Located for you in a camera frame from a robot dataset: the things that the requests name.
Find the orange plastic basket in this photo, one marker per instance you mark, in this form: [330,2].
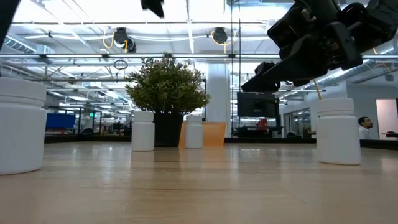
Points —
[214,133]

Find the small red object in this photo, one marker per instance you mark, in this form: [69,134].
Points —
[262,122]

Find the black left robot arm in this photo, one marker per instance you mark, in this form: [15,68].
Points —
[6,12]

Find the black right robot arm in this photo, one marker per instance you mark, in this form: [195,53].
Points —
[373,21]

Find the thin black vertical pole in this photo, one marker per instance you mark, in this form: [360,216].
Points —
[231,77]
[239,37]

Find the black monitor screen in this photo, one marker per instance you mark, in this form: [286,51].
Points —
[258,105]

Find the silver ventilation duct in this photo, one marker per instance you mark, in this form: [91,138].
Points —
[348,76]

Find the white building column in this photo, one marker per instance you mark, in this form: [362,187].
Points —
[217,93]

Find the black horizontal frame bar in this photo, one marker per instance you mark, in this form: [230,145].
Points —
[186,56]

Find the person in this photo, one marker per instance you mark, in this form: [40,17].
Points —
[364,127]

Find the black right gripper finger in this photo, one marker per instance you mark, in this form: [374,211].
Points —
[265,67]
[298,67]

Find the black table border rail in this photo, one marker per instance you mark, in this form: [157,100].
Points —
[280,140]

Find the black plant pot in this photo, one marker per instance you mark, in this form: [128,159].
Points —
[168,130]

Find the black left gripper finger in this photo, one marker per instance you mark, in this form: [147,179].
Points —
[154,6]

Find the green artificial bushy plant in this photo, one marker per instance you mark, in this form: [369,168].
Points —
[166,87]

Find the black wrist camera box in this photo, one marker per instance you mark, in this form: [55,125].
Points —
[286,28]

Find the blue partition panel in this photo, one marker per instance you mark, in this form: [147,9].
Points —
[60,121]

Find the white plastic pill bottle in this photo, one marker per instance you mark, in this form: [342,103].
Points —
[21,130]
[338,137]
[194,133]
[143,133]

